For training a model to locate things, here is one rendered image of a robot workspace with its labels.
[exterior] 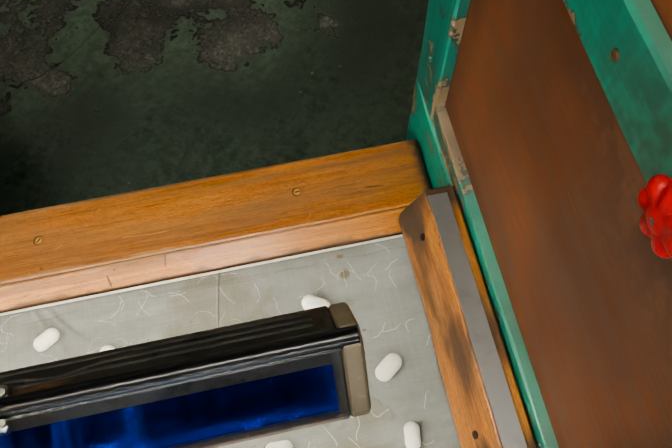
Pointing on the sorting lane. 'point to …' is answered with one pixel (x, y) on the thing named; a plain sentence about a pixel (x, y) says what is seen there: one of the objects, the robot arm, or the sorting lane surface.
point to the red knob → (657, 214)
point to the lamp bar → (195, 386)
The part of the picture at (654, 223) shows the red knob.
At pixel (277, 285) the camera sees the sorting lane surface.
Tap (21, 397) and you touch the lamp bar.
